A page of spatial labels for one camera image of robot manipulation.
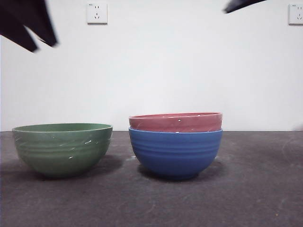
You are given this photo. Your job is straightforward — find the green ribbed bowl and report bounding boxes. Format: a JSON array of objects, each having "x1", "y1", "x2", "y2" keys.
[{"x1": 12, "y1": 122, "x2": 114, "y2": 179}]

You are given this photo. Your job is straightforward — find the red ribbed bowl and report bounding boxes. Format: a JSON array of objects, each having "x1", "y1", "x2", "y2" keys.
[{"x1": 128, "y1": 112, "x2": 224, "y2": 133}]

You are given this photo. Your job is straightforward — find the blue ribbed bowl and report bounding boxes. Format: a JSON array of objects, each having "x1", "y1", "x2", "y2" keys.
[{"x1": 128, "y1": 127, "x2": 223, "y2": 180}]

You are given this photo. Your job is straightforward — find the white wall socket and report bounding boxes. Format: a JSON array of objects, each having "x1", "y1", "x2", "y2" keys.
[
  {"x1": 288, "y1": 3, "x2": 303, "y2": 26},
  {"x1": 87, "y1": 3, "x2": 108, "y2": 25}
]

